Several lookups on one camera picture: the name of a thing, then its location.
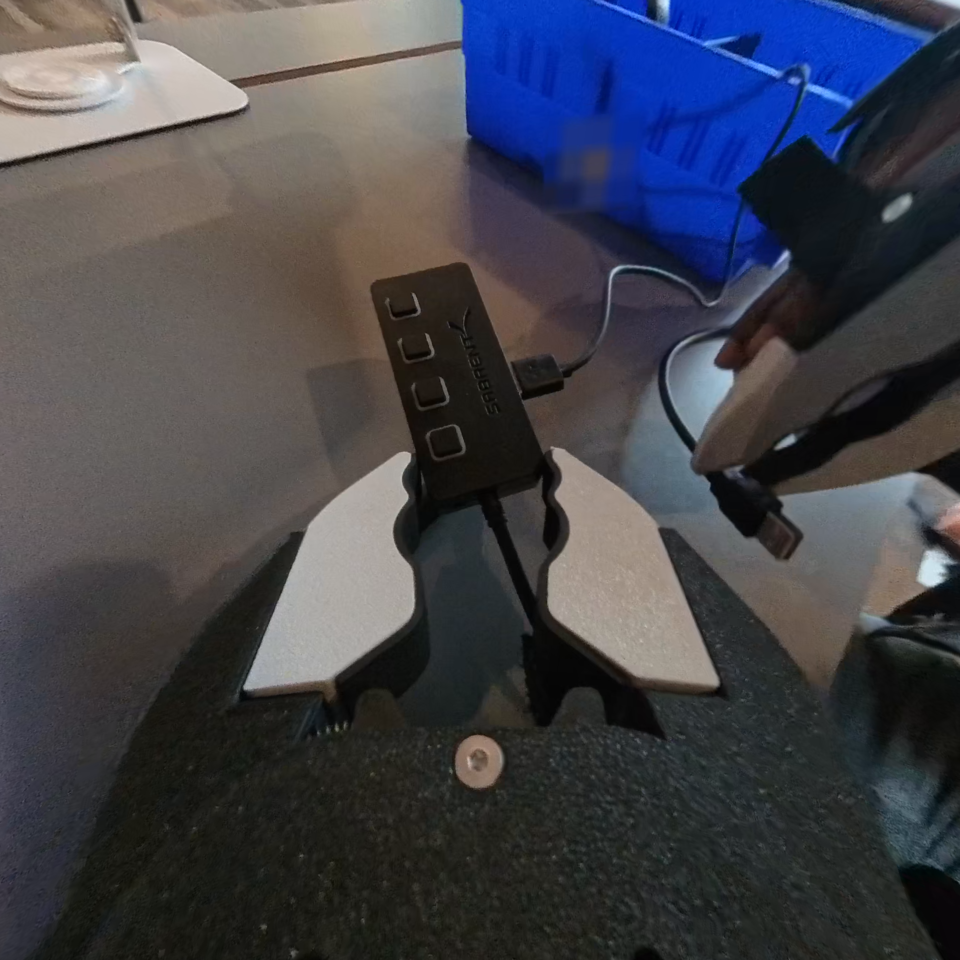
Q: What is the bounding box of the thick black usb cable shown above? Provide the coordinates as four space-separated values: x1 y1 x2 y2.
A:
658 326 805 562

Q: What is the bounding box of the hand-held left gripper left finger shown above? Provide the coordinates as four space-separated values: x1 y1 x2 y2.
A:
241 450 430 721

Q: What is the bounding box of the black four-button usb hub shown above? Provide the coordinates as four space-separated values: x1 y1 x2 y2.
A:
370 262 543 502

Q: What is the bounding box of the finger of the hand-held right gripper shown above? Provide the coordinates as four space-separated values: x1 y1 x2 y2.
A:
690 246 960 477
748 373 960 498

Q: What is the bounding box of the person's right hand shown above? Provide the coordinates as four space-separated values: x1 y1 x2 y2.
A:
714 271 819 370

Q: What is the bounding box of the person's leg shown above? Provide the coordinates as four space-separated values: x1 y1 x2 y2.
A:
828 585 960 890

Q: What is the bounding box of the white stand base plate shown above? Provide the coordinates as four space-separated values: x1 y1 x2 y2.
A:
0 0 250 168

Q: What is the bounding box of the blue plastic bin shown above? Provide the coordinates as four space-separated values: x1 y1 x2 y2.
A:
459 0 940 284

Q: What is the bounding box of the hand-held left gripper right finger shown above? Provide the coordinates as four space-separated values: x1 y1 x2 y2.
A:
523 445 723 725

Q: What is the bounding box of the black hub cable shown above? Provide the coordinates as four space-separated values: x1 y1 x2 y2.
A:
480 491 541 614

